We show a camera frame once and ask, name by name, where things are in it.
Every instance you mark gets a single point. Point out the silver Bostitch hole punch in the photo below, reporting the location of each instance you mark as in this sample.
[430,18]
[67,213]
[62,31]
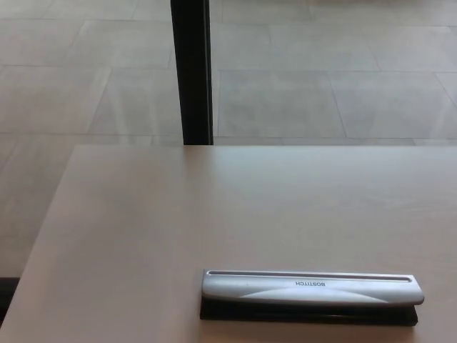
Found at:
[271,287]

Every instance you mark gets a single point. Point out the black vertical post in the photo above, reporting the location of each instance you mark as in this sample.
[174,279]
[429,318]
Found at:
[193,71]

